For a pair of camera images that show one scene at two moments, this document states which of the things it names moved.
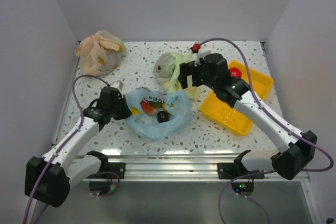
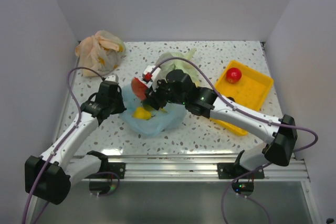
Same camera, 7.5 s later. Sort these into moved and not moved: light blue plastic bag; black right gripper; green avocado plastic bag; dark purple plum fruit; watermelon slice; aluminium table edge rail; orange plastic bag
Moved: black right gripper; light blue plastic bag; dark purple plum fruit; watermelon slice
Not moved: orange plastic bag; aluminium table edge rail; green avocado plastic bag
